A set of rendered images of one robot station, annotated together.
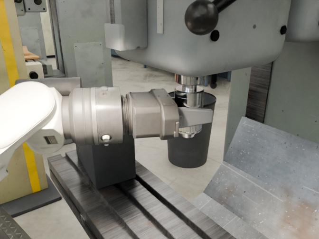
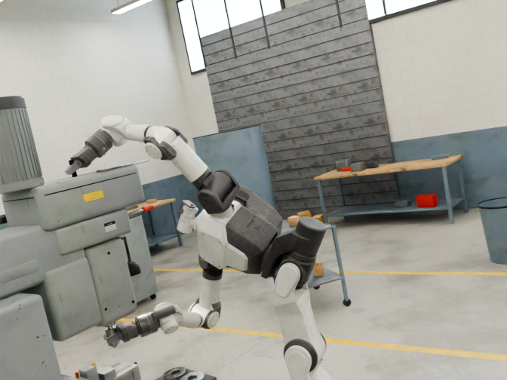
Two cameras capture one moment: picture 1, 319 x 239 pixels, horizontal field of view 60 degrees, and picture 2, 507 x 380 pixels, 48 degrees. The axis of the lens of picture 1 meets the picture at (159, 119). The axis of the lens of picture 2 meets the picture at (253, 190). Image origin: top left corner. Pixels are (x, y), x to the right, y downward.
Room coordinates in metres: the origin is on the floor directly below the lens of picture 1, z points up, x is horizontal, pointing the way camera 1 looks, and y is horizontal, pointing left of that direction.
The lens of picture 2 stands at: (2.74, 0.03, 1.96)
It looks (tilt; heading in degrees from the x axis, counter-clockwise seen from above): 7 degrees down; 165
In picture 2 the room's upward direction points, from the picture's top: 11 degrees counter-clockwise
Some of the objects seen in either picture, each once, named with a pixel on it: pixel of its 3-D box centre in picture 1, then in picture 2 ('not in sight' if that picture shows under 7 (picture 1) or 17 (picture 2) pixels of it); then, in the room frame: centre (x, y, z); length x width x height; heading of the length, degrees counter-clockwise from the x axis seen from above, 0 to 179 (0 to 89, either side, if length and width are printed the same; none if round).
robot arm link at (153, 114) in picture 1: (132, 115); (134, 329); (0.40, 0.04, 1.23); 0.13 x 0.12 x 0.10; 11
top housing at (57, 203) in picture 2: not in sight; (76, 197); (0.43, -0.06, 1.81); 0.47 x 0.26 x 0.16; 126
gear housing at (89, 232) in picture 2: not in sight; (78, 231); (0.45, -0.08, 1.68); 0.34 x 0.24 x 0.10; 126
